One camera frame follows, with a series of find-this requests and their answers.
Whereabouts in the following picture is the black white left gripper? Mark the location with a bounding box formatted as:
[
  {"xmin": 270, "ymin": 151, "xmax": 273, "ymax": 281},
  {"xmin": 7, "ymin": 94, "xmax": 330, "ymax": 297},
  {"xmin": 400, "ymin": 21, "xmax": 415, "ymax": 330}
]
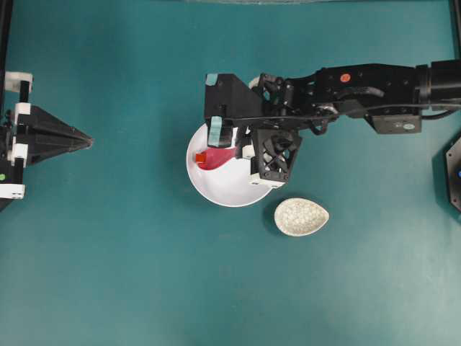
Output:
[{"xmin": 1, "ymin": 71, "xmax": 93, "ymax": 211}]

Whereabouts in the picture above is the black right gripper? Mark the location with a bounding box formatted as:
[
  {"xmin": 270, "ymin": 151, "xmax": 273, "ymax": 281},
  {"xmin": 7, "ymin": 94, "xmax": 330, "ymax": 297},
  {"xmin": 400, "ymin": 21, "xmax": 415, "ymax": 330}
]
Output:
[{"xmin": 204, "ymin": 74, "xmax": 339, "ymax": 159}]

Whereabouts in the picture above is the red plastic spoon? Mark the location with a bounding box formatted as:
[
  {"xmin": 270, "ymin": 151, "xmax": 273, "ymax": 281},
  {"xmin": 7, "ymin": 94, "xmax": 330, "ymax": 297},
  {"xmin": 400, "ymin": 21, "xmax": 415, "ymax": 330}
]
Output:
[{"xmin": 195, "ymin": 147, "xmax": 236, "ymax": 170}]

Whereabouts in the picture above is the red block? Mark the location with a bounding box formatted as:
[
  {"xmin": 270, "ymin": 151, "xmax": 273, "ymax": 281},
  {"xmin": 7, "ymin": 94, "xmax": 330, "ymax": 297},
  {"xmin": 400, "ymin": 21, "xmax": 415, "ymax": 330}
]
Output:
[{"xmin": 195, "ymin": 152, "xmax": 207, "ymax": 164}]

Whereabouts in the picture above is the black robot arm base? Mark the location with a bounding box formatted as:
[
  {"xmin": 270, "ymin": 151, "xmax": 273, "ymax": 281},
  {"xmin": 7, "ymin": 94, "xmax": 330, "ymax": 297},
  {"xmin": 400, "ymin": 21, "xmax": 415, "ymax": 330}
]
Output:
[{"xmin": 432, "ymin": 132, "xmax": 460, "ymax": 220}]

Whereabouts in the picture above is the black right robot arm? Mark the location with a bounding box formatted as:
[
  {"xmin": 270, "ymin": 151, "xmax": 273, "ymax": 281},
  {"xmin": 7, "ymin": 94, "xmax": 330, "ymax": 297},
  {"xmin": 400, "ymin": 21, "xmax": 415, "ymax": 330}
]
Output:
[{"xmin": 204, "ymin": 60, "xmax": 460, "ymax": 151}]

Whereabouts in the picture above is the white round bowl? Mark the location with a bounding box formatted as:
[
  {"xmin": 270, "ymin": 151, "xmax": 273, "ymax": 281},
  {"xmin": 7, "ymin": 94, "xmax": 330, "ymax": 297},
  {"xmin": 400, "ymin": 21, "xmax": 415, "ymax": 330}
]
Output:
[{"xmin": 186, "ymin": 124, "xmax": 272, "ymax": 208}]

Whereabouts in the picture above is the speckled teardrop dish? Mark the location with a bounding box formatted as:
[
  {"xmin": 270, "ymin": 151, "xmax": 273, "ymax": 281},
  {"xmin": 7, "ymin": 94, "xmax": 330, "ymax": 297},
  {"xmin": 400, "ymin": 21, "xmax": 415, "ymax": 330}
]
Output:
[{"xmin": 274, "ymin": 198, "xmax": 330, "ymax": 237}]

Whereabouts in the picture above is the black aluminium frame rail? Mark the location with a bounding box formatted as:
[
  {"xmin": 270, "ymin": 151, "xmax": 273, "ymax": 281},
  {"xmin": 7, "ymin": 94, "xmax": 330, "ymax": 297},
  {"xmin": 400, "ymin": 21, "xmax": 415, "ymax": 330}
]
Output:
[{"xmin": 449, "ymin": 0, "xmax": 461, "ymax": 59}]

